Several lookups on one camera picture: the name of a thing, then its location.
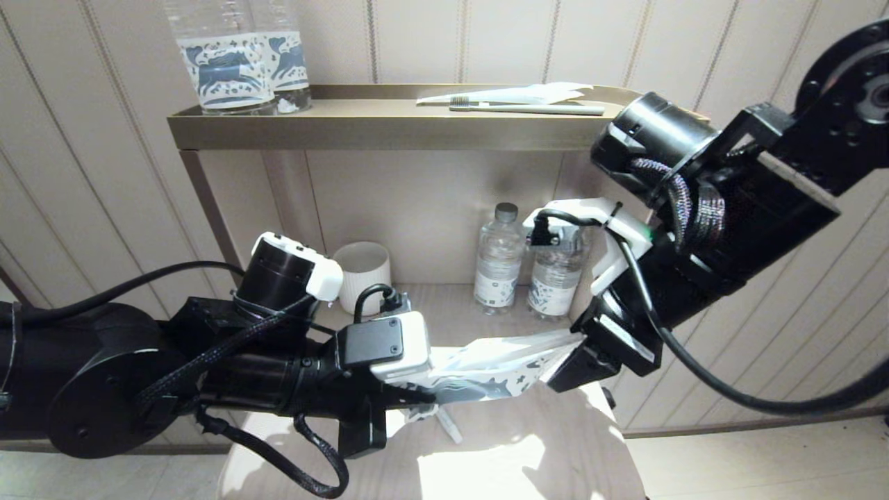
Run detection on small white toothpaste tube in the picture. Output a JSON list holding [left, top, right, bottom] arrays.
[[436, 406, 463, 445]]

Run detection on blue white patterned zip pouch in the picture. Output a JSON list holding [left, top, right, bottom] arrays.
[[403, 328, 588, 424]]

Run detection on small water bottle grey cap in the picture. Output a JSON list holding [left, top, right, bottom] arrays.
[[474, 203, 525, 317], [528, 226, 591, 322]]

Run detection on white ribbed ceramic mug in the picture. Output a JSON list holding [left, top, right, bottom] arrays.
[[333, 241, 392, 317]]

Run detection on beige wooden shelf cabinet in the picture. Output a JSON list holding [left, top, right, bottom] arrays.
[[179, 149, 695, 500]]

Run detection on grey green toothbrush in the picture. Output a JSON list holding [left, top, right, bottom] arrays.
[[449, 97, 606, 117]]

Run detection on brass coloured shelf tray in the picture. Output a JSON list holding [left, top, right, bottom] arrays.
[[167, 85, 711, 152]]

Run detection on white paper wrapper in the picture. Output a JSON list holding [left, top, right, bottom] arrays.
[[417, 82, 595, 106]]

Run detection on large bottle blue deer label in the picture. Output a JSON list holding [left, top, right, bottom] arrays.
[[250, 0, 313, 114], [165, 0, 279, 115]]

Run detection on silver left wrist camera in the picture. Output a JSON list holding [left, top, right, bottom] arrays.
[[337, 311, 431, 384]]

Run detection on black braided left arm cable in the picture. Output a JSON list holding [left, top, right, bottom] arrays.
[[135, 295, 313, 410], [194, 406, 349, 499]]

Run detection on black left camera cable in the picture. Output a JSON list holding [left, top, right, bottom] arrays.
[[354, 283, 407, 324]]

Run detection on grey braided right arm cable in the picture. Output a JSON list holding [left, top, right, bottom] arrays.
[[629, 157, 726, 254]]

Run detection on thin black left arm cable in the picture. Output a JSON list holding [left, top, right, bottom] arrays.
[[0, 260, 245, 327]]

